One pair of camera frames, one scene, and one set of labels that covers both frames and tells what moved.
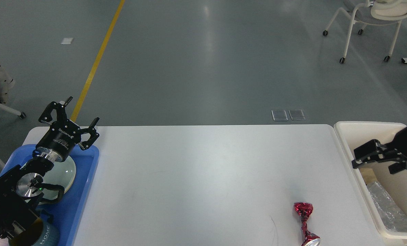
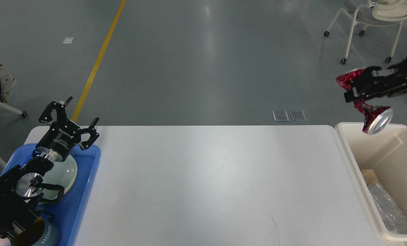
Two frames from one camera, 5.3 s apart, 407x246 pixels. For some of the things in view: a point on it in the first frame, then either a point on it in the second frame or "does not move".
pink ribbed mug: x=4 y=242 does not move
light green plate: x=62 y=173 does not move
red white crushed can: x=304 y=209 → x=376 y=119
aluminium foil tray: x=393 y=219 does not move
